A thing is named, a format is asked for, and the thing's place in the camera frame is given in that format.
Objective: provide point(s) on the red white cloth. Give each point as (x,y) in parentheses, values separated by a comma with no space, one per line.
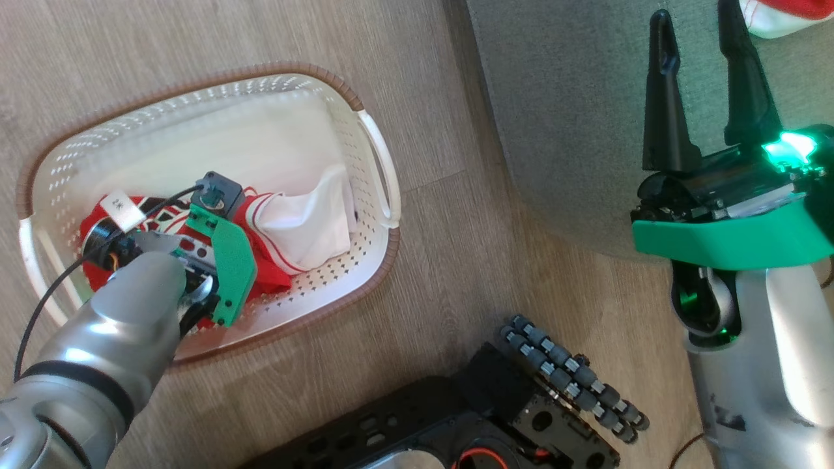
(782,23)

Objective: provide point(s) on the white perforated laundry basket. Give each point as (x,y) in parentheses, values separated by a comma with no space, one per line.
(365,260)

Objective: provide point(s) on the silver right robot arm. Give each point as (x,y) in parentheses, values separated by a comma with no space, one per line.
(769,365)

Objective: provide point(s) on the grey-green fabric sofa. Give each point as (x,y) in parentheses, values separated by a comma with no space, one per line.
(573,98)

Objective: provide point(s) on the dark grey wrist camera box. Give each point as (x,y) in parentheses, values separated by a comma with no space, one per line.
(221,192)

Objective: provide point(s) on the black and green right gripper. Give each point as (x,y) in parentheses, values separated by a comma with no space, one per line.
(717,241)

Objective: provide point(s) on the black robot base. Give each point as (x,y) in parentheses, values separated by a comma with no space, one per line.
(404,423)

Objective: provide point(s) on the red garment with white stripes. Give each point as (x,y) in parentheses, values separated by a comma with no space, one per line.
(267,277)

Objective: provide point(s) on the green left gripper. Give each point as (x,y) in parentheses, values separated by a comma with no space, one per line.
(233,267)

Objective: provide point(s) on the black cylindrical wrist part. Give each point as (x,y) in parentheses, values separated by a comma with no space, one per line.
(98,242)

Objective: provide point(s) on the white garment with red trim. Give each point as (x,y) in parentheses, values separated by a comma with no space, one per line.
(306,221)

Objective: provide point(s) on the white paper label tag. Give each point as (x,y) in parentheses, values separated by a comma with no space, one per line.
(122,210)

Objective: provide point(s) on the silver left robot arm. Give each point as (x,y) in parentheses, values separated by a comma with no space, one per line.
(98,352)

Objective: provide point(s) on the grey roller wheel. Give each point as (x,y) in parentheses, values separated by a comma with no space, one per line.
(573,378)

